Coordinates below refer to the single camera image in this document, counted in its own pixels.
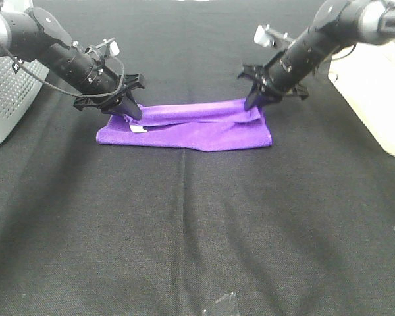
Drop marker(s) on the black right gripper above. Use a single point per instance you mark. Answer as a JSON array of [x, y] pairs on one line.
[[262, 92]]

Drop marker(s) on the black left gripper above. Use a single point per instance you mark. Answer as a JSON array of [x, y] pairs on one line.
[[119, 101]]

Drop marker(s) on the purple microfibre towel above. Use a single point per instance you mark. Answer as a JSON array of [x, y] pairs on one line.
[[214, 126]]

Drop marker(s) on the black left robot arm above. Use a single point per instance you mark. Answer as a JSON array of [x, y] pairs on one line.
[[36, 35]]

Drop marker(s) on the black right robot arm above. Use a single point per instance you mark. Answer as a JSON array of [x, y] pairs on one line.
[[336, 26]]

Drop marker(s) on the white storage bin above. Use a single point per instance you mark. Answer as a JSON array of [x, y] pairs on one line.
[[365, 78]]

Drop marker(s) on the grey perforated laundry basket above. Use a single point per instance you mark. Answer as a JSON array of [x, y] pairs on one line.
[[17, 91]]

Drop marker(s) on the black fabric table cover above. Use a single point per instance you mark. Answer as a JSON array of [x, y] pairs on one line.
[[304, 227]]

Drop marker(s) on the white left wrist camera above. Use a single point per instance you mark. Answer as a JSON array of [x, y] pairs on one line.
[[111, 47]]

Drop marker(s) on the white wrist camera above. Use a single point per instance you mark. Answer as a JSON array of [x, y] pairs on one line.
[[111, 47], [263, 37]]

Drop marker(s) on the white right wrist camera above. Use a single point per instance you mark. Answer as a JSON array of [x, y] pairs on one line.
[[263, 37]]

